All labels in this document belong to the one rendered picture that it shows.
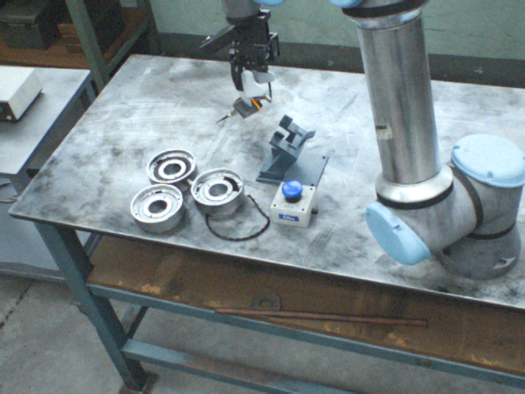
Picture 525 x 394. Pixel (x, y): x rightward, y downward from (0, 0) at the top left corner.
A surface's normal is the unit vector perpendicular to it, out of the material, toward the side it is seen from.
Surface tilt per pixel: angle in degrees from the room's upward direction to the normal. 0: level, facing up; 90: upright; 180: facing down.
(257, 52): 87
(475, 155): 8
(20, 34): 90
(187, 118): 0
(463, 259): 73
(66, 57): 0
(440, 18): 90
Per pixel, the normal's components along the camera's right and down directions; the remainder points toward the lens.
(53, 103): -0.12, -0.69
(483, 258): -0.10, 0.47
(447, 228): 0.47, 0.33
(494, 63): -0.32, 0.70
